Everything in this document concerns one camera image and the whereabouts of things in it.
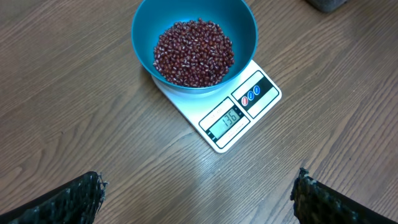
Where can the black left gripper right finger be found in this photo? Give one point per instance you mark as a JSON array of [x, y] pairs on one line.
[[316, 203]]

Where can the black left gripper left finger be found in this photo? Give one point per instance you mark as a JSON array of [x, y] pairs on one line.
[[77, 201]]

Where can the white digital kitchen scale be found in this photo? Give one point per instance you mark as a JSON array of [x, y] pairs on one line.
[[224, 115]]

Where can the red beans in bowl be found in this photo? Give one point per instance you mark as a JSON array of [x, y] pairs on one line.
[[194, 54]]

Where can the blue bowl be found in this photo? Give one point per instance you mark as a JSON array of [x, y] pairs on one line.
[[235, 17]]

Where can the clear plastic bean container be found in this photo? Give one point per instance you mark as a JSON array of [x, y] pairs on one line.
[[326, 6]]

